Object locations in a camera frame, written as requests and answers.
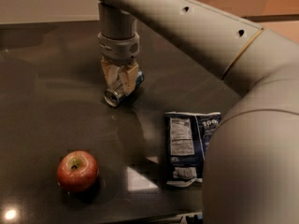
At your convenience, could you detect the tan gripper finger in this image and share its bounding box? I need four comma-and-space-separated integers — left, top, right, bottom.
101, 57, 120, 88
119, 63, 139, 96

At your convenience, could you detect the blue silver redbull can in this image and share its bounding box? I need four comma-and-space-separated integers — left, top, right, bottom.
104, 70, 144, 107

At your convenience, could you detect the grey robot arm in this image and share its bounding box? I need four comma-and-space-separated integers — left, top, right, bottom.
100, 0, 299, 224

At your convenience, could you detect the blue chip bag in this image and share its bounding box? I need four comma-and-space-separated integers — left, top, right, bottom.
164, 112, 221, 188

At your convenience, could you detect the red apple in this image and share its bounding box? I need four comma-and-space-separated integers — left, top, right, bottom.
57, 150, 99, 193

